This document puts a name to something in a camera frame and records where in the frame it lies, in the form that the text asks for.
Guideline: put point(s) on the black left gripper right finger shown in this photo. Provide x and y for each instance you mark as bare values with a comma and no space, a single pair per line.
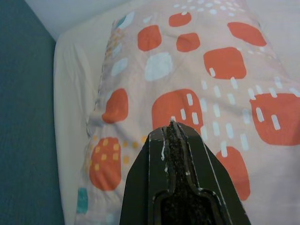
211,187

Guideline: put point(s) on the dark teal padded headboard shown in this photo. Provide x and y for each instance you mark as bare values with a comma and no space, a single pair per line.
23,117

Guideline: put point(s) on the pink pillow with orange patches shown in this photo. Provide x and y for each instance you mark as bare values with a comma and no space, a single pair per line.
211,70

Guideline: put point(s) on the bed mattress with cream sheet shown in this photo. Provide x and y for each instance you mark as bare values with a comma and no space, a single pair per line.
75,82

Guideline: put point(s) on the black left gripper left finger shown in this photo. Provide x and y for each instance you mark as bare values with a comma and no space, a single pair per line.
140,187

